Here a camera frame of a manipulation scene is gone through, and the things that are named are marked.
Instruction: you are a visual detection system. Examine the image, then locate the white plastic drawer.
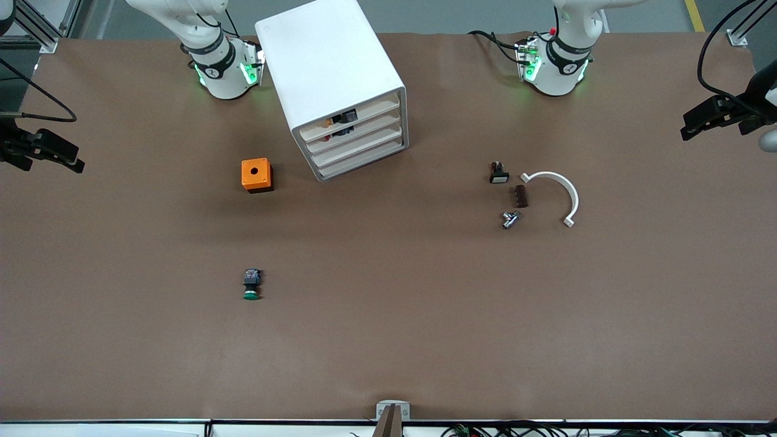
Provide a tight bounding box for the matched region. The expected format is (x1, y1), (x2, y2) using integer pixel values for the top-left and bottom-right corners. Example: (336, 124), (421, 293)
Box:
(299, 91), (402, 144)
(308, 124), (405, 169)
(314, 138), (407, 182)
(304, 110), (404, 156)

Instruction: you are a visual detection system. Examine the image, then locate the orange button box with hole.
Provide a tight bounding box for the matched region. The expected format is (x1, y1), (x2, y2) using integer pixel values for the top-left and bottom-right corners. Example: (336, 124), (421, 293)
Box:
(241, 158), (274, 194)

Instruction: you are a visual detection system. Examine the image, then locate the white drawer cabinet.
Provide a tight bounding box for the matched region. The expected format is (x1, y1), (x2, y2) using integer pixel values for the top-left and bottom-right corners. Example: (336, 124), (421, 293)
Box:
(255, 0), (409, 183)

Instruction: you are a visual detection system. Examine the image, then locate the white curved plastic arc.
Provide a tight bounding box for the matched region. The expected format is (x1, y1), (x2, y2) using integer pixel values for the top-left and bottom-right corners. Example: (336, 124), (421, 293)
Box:
(520, 171), (580, 228)

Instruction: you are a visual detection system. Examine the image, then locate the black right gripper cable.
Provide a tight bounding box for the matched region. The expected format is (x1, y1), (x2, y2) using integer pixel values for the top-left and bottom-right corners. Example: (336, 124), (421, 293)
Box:
(0, 58), (78, 123)

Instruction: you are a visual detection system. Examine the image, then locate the aluminium frame post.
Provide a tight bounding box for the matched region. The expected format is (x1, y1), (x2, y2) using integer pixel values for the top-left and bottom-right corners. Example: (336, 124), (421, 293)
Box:
(725, 0), (777, 48)
(11, 0), (83, 55)

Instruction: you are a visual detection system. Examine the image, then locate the black base cable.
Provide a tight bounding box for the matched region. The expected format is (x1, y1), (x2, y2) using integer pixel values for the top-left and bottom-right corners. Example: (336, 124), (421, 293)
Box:
(467, 30), (526, 65)

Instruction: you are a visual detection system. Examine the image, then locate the black cable bundle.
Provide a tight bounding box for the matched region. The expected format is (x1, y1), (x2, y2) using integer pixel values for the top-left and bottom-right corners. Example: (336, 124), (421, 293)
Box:
(440, 421), (777, 437)

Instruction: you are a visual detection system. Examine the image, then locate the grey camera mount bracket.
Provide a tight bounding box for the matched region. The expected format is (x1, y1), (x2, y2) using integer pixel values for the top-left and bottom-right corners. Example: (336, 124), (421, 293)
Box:
(375, 401), (412, 422)

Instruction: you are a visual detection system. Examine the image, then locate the brown camera pole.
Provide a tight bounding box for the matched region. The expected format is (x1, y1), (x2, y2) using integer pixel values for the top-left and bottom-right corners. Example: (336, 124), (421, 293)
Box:
(373, 404), (404, 437)

